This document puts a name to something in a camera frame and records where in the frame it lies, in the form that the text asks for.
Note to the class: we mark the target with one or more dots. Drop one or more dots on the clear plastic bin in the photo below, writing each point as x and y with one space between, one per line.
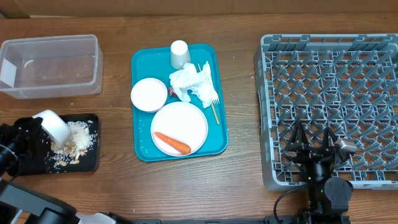
50 67

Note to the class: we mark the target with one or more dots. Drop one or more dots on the black tray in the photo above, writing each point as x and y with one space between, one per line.
47 162

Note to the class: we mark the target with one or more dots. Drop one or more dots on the red wrapper scrap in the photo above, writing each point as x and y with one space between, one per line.
171 92

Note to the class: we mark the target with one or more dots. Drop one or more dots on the wooden handled fork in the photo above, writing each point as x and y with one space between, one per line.
212 104

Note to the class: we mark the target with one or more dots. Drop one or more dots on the white bowl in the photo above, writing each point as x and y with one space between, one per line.
149 95
55 127

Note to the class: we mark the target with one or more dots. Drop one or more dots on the crumpled white napkin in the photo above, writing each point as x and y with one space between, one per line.
199 83

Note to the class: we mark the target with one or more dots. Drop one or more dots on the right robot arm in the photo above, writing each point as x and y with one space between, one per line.
328 196

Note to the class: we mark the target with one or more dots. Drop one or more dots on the grey dishwasher rack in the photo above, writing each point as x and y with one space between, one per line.
346 82

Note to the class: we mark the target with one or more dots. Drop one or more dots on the white paper cup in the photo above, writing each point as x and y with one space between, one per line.
179 54

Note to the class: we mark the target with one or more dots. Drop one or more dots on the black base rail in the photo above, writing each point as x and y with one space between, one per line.
265 220

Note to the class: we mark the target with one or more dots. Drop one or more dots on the teal serving tray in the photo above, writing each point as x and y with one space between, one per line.
155 63

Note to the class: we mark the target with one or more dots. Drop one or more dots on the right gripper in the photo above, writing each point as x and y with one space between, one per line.
309 152

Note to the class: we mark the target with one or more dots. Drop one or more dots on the white round plate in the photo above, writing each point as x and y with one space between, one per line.
182 121

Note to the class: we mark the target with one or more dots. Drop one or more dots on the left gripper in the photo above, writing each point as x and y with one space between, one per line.
19 134

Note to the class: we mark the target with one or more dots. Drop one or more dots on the peanuts and rice pile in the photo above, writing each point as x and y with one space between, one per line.
78 145

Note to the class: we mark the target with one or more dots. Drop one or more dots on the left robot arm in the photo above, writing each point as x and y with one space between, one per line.
44 208

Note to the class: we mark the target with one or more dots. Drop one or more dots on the orange carrot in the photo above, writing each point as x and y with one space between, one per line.
176 144

